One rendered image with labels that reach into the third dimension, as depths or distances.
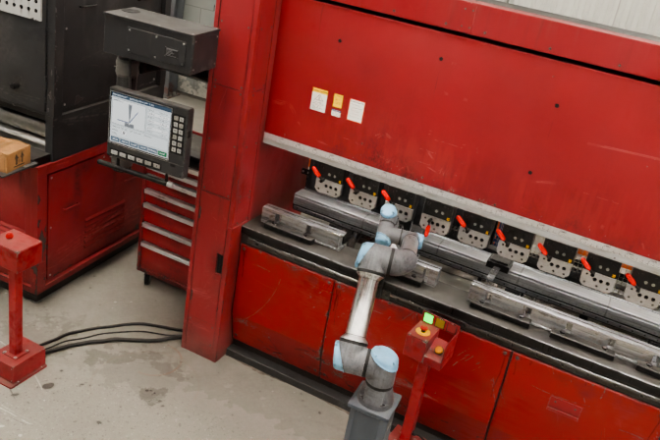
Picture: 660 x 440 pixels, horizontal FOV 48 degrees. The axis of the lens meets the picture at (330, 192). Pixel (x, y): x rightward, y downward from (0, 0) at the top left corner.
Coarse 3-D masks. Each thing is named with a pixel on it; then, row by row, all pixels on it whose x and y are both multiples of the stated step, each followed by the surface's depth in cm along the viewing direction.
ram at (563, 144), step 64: (320, 0) 362; (320, 64) 367; (384, 64) 352; (448, 64) 338; (512, 64) 326; (576, 64) 316; (320, 128) 378; (384, 128) 362; (448, 128) 347; (512, 128) 334; (576, 128) 321; (640, 128) 310; (512, 192) 343; (576, 192) 330; (640, 192) 317
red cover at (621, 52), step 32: (352, 0) 349; (384, 0) 342; (416, 0) 335; (448, 0) 328; (480, 32) 326; (512, 32) 320; (544, 32) 314; (576, 32) 309; (608, 32) 304; (608, 64) 306; (640, 64) 301
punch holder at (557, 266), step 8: (552, 240) 340; (552, 248) 342; (560, 248) 340; (568, 248) 338; (576, 248) 337; (544, 256) 344; (552, 256) 343; (560, 256) 341; (568, 256) 339; (544, 264) 345; (552, 264) 345; (560, 264) 342; (568, 264) 340; (552, 272) 345; (560, 272) 343; (568, 272) 341
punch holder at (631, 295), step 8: (632, 272) 328; (640, 272) 327; (648, 272) 325; (640, 280) 328; (648, 280) 326; (656, 280) 325; (632, 288) 330; (640, 288) 329; (648, 288) 327; (656, 288) 326; (624, 296) 333; (632, 296) 331; (640, 296) 330; (648, 296) 328; (656, 296) 326; (640, 304) 331; (648, 304) 329; (656, 304) 327
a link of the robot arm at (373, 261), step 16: (368, 256) 300; (384, 256) 300; (368, 272) 299; (384, 272) 302; (368, 288) 299; (368, 304) 299; (352, 320) 298; (368, 320) 299; (352, 336) 295; (336, 352) 294; (352, 352) 293; (336, 368) 295; (352, 368) 293
